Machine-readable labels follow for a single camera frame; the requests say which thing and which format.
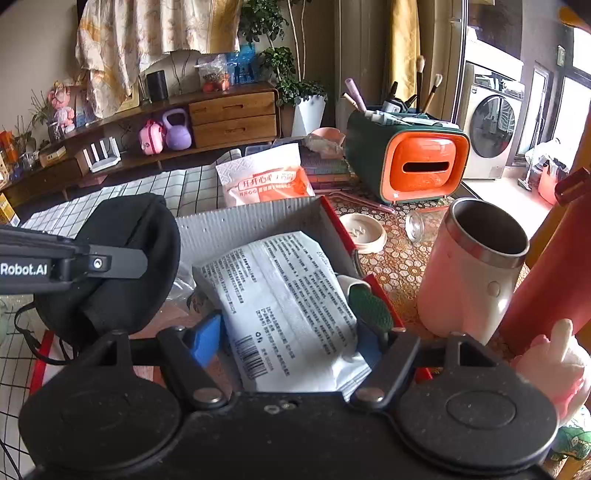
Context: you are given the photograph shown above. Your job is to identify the purple kettlebell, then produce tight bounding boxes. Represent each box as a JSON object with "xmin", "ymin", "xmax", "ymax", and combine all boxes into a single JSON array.
[{"xmin": 161, "ymin": 108, "xmax": 193, "ymax": 151}]

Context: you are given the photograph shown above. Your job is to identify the black cord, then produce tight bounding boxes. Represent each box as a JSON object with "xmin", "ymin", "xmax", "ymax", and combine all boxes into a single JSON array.
[{"xmin": 13, "ymin": 300, "xmax": 71, "ymax": 366}]

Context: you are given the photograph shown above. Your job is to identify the printed cream curtain cloth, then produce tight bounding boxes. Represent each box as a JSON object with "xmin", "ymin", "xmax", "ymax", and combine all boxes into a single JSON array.
[{"xmin": 75, "ymin": 0, "xmax": 244, "ymax": 119}]

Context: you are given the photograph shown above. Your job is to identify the pink straws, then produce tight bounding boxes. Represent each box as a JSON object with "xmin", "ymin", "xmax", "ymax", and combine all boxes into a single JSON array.
[{"xmin": 329, "ymin": 191, "xmax": 396, "ymax": 215}]

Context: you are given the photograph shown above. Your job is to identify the white printed packet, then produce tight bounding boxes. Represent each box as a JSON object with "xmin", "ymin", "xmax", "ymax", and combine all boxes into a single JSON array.
[{"xmin": 191, "ymin": 230, "xmax": 373, "ymax": 394}]

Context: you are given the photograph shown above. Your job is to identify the orange white tissue packet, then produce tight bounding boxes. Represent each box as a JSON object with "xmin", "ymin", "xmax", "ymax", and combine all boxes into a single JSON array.
[{"xmin": 215, "ymin": 143, "xmax": 317, "ymax": 209}]

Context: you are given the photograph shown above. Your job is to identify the white cup steel rim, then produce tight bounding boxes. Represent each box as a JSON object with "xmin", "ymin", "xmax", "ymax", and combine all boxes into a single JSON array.
[{"xmin": 416, "ymin": 197, "xmax": 531, "ymax": 345}]

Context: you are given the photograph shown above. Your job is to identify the small yellow box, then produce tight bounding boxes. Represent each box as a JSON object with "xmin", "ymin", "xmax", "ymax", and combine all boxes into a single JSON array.
[{"xmin": 39, "ymin": 145, "xmax": 68, "ymax": 168}]

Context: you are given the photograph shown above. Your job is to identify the green white sponge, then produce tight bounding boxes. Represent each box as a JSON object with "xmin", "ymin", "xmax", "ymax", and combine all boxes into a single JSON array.
[{"xmin": 336, "ymin": 274, "xmax": 396, "ymax": 334}]

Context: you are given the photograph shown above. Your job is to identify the black speaker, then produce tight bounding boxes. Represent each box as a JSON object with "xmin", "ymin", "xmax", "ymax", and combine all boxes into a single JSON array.
[{"xmin": 146, "ymin": 69, "xmax": 170, "ymax": 103}]

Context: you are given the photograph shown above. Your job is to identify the pink bowl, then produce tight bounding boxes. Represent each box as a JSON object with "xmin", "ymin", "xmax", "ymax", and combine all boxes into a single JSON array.
[{"xmin": 307, "ymin": 126, "xmax": 346, "ymax": 153}]

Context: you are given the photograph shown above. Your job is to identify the black white checked cloth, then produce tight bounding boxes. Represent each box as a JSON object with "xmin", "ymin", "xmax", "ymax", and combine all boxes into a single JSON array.
[{"xmin": 0, "ymin": 165, "xmax": 219, "ymax": 480}]

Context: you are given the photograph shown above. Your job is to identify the white round lid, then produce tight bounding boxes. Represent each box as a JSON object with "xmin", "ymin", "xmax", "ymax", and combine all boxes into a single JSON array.
[{"xmin": 339, "ymin": 212, "xmax": 388, "ymax": 255}]

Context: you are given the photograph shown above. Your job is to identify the wooden tv cabinet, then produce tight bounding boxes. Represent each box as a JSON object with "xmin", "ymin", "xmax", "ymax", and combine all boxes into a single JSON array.
[{"xmin": 0, "ymin": 82, "xmax": 282, "ymax": 209}]

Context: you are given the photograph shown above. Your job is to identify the green orange desk organizer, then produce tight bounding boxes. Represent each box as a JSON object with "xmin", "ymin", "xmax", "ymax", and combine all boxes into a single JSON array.
[{"xmin": 345, "ymin": 107, "xmax": 471, "ymax": 206}]

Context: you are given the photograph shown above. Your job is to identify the red bottle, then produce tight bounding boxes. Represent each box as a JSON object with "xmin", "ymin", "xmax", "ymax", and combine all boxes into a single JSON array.
[{"xmin": 498, "ymin": 167, "xmax": 591, "ymax": 357}]

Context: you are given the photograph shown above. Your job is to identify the pink white plush toy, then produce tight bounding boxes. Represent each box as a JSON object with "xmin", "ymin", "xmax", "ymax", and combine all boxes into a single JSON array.
[{"xmin": 510, "ymin": 318, "xmax": 591, "ymax": 428}]

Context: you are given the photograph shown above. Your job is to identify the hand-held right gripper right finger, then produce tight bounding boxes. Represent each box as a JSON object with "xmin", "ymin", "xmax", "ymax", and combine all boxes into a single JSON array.
[{"xmin": 348, "ymin": 318, "xmax": 502, "ymax": 409}]

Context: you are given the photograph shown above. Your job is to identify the white router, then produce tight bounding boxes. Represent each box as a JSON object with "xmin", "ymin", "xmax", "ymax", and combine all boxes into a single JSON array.
[{"xmin": 75, "ymin": 138, "xmax": 122, "ymax": 174}]

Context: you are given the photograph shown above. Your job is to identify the clear bag of snacks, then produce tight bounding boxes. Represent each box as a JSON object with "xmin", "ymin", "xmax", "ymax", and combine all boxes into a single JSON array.
[{"xmin": 196, "ymin": 52, "xmax": 232, "ymax": 93}]

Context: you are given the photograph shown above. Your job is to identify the purple tube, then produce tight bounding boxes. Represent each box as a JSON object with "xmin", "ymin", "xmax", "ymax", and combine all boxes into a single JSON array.
[{"xmin": 344, "ymin": 77, "xmax": 369, "ymax": 114}]

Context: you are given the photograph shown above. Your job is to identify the glass jar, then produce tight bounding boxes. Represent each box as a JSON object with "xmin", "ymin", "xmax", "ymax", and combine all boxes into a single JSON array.
[{"xmin": 405, "ymin": 209, "xmax": 450, "ymax": 244}]

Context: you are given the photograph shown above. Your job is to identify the green potted tree white pot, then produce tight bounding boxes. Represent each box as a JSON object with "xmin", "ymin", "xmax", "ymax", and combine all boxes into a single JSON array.
[{"xmin": 239, "ymin": 0, "xmax": 329, "ymax": 138}]

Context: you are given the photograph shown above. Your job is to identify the grey cardboard box red outside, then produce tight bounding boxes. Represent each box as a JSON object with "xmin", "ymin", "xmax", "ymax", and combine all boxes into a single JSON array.
[{"xmin": 30, "ymin": 194, "xmax": 408, "ymax": 398}]

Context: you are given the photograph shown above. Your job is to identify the black knit hat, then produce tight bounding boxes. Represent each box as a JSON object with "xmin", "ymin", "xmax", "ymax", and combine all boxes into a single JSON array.
[{"xmin": 34, "ymin": 192, "xmax": 182, "ymax": 348}]

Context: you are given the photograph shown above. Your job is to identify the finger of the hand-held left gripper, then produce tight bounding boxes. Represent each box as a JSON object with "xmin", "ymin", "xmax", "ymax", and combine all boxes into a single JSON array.
[{"xmin": 50, "ymin": 244, "xmax": 149, "ymax": 283}]

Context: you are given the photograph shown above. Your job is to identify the gold patterned table cover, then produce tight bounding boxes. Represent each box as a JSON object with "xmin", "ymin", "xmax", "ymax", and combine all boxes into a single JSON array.
[{"xmin": 330, "ymin": 191, "xmax": 532, "ymax": 348}]

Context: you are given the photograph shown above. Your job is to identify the pink doll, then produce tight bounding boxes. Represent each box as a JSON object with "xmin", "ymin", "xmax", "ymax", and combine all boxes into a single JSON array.
[{"xmin": 47, "ymin": 82, "xmax": 78, "ymax": 136}]

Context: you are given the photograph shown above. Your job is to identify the white washing machine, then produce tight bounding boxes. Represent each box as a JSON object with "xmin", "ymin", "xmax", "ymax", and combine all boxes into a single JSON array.
[{"xmin": 456, "ymin": 39, "xmax": 526, "ymax": 181}]

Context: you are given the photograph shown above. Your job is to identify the yellow curtain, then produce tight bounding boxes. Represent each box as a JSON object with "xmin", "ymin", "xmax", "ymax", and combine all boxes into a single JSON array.
[{"xmin": 387, "ymin": 0, "xmax": 422, "ymax": 101}]

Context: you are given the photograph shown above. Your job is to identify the makeup brush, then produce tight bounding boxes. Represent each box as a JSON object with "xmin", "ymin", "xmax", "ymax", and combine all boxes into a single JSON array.
[
  {"xmin": 415, "ymin": 55, "xmax": 426, "ymax": 112},
  {"xmin": 422, "ymin": 73, "xmax": 444, "ymax": 114}
]

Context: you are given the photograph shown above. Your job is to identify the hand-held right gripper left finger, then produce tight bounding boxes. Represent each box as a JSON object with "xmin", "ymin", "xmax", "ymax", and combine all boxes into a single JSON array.
[{"xmin": 76, "ymin": 310, "xmax": 230, "ymax": 409}]

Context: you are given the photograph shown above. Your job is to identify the stack of books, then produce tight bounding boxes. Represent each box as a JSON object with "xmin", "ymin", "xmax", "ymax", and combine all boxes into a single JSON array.
[{"xmin": 299, "ymin": 145, "xmax": 357, "ymax": 191}]

